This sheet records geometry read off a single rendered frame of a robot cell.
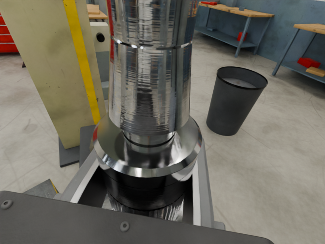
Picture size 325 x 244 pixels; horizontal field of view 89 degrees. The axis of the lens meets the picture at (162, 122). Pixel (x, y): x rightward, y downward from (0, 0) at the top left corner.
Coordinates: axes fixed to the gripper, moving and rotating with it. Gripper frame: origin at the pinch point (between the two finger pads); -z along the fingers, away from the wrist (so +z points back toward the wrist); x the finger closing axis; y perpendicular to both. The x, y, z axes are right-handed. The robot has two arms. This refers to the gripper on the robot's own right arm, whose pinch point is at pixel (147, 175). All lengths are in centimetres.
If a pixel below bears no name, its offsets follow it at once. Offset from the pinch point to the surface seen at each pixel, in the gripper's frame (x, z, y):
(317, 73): -233, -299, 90
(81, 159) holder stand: 9.3, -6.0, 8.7
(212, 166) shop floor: -44, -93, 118
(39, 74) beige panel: 89, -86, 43
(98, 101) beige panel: 62, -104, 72
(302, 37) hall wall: -238, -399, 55
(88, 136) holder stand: 10.3, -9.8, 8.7
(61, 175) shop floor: 83, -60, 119
